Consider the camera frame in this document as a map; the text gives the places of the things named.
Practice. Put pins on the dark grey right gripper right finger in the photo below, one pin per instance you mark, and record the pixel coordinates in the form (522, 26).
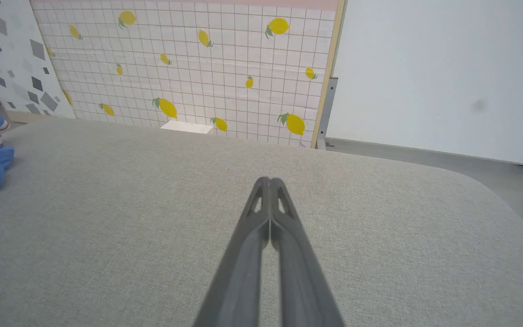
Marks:
(302, 281)

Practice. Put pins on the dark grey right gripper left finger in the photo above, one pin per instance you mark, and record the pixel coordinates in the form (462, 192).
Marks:
(239, 272)

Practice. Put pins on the white pillar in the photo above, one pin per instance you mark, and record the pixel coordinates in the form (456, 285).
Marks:
(186, 127)

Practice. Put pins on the lemon print tile panel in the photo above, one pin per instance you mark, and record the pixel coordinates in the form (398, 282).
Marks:
(189, 77)

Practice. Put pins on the white rolling whiteboard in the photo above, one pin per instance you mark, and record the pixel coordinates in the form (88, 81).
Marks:
(434, 68)

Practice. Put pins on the grey diamond pattern panel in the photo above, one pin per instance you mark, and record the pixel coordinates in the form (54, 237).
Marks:
(14, 54)

